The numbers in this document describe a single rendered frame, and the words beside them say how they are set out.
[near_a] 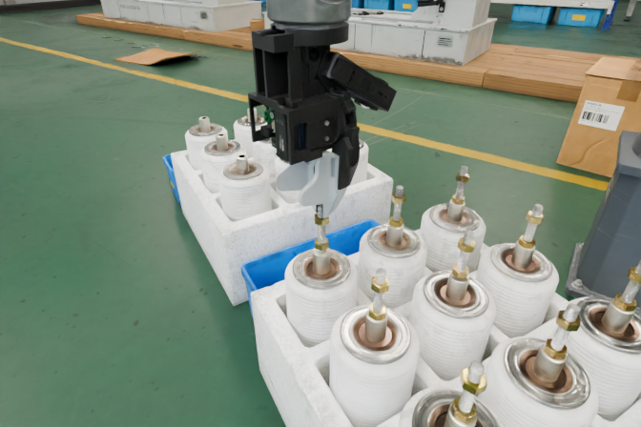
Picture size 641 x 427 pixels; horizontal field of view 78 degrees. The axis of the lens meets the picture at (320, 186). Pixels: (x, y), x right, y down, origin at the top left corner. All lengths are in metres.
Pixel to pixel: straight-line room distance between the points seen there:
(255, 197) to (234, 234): 0.08
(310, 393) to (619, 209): 0.64
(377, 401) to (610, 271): 0.61
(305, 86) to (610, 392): 0.45
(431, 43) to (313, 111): 2.11
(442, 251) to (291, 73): 0.38
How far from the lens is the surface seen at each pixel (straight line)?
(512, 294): 0.57
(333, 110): 0.38
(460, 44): 2.40
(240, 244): 0.75
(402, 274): 0.56
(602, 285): 0.97
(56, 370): 0.86
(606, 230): 0.92
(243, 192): 0.74
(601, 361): 0.54
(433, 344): 0.52
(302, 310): 0.52
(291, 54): 0.36
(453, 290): 0.50
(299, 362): 0.52
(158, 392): 0.76
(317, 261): 0.51
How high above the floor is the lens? 0.60
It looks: 30 degrees down
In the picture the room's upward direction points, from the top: straight up
